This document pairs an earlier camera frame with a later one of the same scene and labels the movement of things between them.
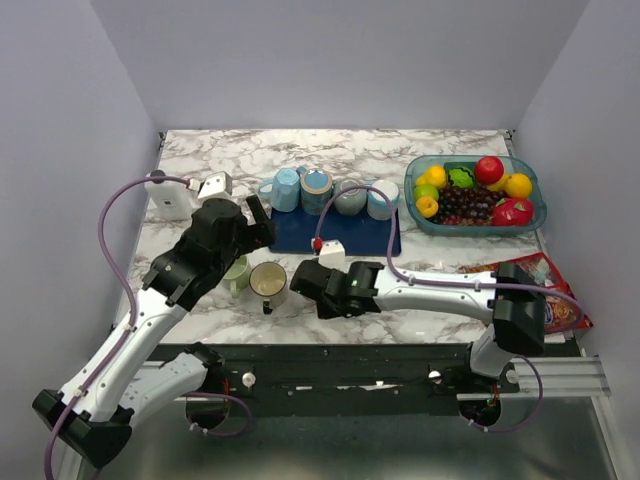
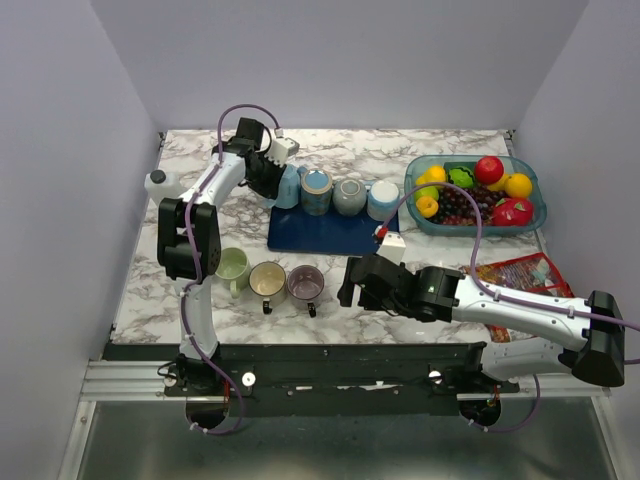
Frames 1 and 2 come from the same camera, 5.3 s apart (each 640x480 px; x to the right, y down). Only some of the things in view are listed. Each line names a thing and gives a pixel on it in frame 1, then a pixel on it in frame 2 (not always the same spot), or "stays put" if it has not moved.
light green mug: x=237 y=275 stays put
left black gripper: x=259 y=235 to x=268 y=189
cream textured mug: x=268 y=283 stays put
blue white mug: x=377 y=207 stays put
